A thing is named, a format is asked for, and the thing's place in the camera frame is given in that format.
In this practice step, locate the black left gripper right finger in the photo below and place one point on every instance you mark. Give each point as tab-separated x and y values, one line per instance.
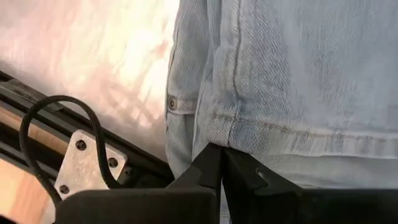
295	205

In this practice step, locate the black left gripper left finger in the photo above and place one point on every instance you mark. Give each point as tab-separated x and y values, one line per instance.
155	205

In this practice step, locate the light blue denim garment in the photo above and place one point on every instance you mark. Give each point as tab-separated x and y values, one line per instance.
295	77

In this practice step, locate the white padded table mat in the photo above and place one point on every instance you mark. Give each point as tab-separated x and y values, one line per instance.
93	56

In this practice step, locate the silver metal bracket plate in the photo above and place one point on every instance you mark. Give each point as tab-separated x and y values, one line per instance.
81	168

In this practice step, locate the black aluminium table frame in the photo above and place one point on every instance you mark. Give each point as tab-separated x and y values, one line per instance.
56	124

